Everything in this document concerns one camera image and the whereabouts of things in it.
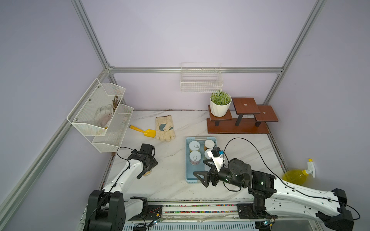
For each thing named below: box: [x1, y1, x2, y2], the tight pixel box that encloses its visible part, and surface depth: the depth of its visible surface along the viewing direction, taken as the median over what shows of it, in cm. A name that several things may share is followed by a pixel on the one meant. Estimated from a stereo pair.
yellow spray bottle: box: [282, 158, 316, 186], surface depth 78 cm
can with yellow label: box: [188, 140, 201, 153], surface depth 95 cm
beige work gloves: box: [155, 114, 176, 142], surface depth 110 cm
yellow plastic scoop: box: [129, 124, 157, 138], surface depth 109 cm
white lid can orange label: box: [203, 139, 215, 152], surface depth 95 cm
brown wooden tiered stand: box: [206, 97, 279, 135], surface depth 99 cm
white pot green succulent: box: [210, 90, 232, 118], surface depth 90 cm
